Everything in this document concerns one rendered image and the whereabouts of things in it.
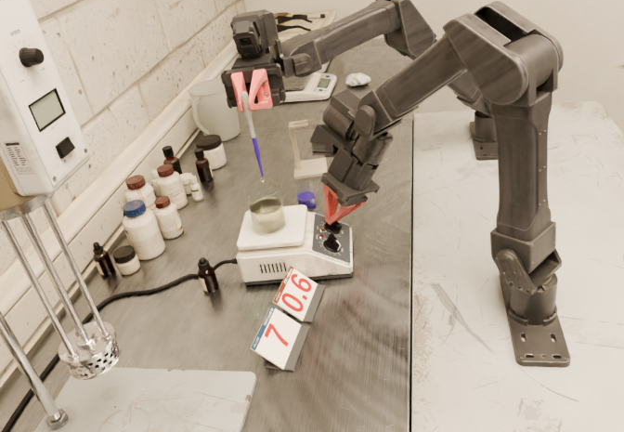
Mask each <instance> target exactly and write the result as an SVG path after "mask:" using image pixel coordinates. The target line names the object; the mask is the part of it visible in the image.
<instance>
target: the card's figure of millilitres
mask: <svg viewBox="0 0 624 432"><path fill-rule="evenodd" d="M313 286H314V283H313V282H312V281H311V280H309V279H308V278H306V277H305V276H303V275H302V274H300V273H299V272H297V271H296V270H293V271H292V275H291V277H290V279H289V280H288V282H287V284H286V286H285V288H284V291H283V293H282V295H281V297H280V299H279V302H278V303H280V304H281V305H283V306H284V307H286V308H287V309H288V310H290V311H291V312H293V313H294V314H296V315H297V316H299V317H301V316H302V313H303V311H304V308H305V306H306V302H307V300H308V297H309V296H310V293H311V291H312V288H313Z"/></svg>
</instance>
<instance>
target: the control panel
mask: <svg viewBox="0 0 624 432"><path fill-rule="evenodd" d="M325 223H326V221H325V216H320V215H318V214H315V220H314V231H313V242H312V250H313V251H315V252H318V253H321V254H323V255H327V256H330V257H333V258H336V259H339V260H342V261H344V262H346V263H350V226H348V225H346V224H343V223H341V222H339V223H340V224H341V225H342V228H341V231H340V233H339V234H333V235H334V236H335V238H336V239H337V240H338V241H339V242H340V244H341V249H340V251H339V252H338V253H333V252H330V251H329V250H327V249H326V248H325V247H324V245H323V243H324V241H325V240H327V238H328V237H329V235H330V232H328V231H327V230H326V229H325V228H324V225H325ZM320 229H324V231H321V230H320ZM319 235H323V236H324V238H321V237H320V236H319Z"/></svg>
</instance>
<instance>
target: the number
mask: <svg viewBox="0 0 624 432"><path fill-rule="evenodd" d="M296 327H297V323H295V322H294V321H292V320H290V319H289V318H287V317H286V316H284V315H283V314H281V313H280V312H278V311H277V310H274V312H273V314H272V316H271V318H270V320H269V323H268V325H267V327H266V329H265V331H264V333H263V335H262V338H261V340H260V342H259V344H258V346H257V348H256V349H257V350H258V351H260V352H261V353H263V354H264V355H266V356H267V357H269V358H271V359H272V360H273V361H275V362H276V363H278V364H279V365H281V364H282V362H283V359H284V357H285V354H286V352H287V349H288V347H289V345H290V343H291V341H292V338H293V334H294V332H295V329H296Z"/></svg>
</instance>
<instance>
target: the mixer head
mask: <svg viewBox="0 0 624 432"><path fill-rule="evenodd" d="M89 159H90V152H89V150H88V148H87V146H86V143H85V139H84V137H83V134H82V132H81V129H80V127H79V125H78V122H77V120H76V117H75V115H74V112H73V110H72V106H71V103H70V102H69V99H68V97H67V94H66V92H65V89H64V87H63V84H62V82H61V80H60V78H59V74H58V71H57V68H56V66H55V63H54V61H53V59H52V57H51V54H50V52H49V49H48V47H47V44H46V40H45V38H44V36H43V34H42V31H41V29H40V26H39V24H38V21H37V19H36V17H35V14H34V12H33V8H32V5H31V3H30V0H0V222H2V221H7V220H10V219H14V218H17V217H20V216H25V215H27V214H29V213H30V212H32V211H34V210H36V209H38V208H39V207H41V206H43V205H44V204H45V203H47V202H48V201H49V200H50V199H51V198H52V197H53V195H54V193H55V191H56V190H58V189H59V188H60V187H61V186H62V185H63V184H64V183H65V182H66V181H67V180H68V179H69V178H70V177H72V176H73V175H74V174H75V173H76V172H77V171H78V170H79V169H80V168H81V167H82V166H83V165H84V164H85V163H87V162H88V161H89Z"/></svg>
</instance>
